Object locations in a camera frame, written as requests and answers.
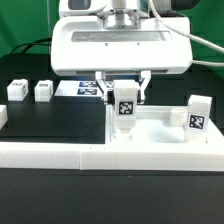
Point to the white square table top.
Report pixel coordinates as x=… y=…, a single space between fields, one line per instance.
x=156 y=124

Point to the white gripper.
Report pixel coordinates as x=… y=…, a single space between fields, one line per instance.
x=83 y=44

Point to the white U-shaped obstacle fence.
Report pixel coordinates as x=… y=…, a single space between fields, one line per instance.
x=117 y=156

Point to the white sheet with markers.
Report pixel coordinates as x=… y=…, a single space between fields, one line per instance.
x=78 y=89

